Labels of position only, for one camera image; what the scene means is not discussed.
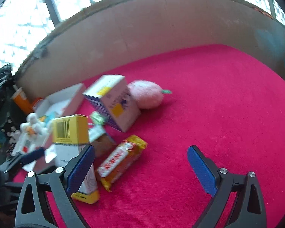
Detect green snack packet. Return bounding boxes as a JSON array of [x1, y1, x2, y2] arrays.
[[89, 111, 106, 126]]

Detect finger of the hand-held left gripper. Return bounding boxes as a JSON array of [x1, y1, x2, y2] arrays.
[[0, 159, 23, 174], [11, 147, 45, 165]]

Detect pink plush toy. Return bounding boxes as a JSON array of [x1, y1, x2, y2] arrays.
[[127, 79, 173, 110]]

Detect long box with yellow ends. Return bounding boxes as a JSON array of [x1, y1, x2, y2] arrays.
[[53, 144, 101, 205]]

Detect orange drink cup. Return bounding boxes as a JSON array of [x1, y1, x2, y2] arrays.
[[11, 87, 35, 115]]

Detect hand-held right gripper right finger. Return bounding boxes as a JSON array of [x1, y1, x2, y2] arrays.
[[187, 145, 268, 228]]

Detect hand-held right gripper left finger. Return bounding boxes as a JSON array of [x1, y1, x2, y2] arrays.
[[14, 144, 95, 228]]

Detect white blue medicine box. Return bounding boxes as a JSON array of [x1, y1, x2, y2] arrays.
[[83, 75, 142, 133]]

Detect black white cat print bag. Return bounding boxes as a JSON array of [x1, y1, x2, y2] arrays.
[[0, 114, 22, 148]]

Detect black plastic bag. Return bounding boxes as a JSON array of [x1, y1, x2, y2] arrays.
[[0, 63, 14, 114]]

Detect white flower plush toy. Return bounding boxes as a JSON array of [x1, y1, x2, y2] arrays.
[[20, 113, 49, 146]]

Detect white cardboard tray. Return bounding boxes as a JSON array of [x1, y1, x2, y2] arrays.
[[13, 83, 87, 171]]

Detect cardboard wall panel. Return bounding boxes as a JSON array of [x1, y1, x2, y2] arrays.
[[0, 0, 285, 75]]

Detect yellow white box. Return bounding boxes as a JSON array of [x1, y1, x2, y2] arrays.
[[47, 114, 90, 146]]

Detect yellow snack packet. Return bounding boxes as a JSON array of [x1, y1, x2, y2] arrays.
[[96, 135, 148, 192]]

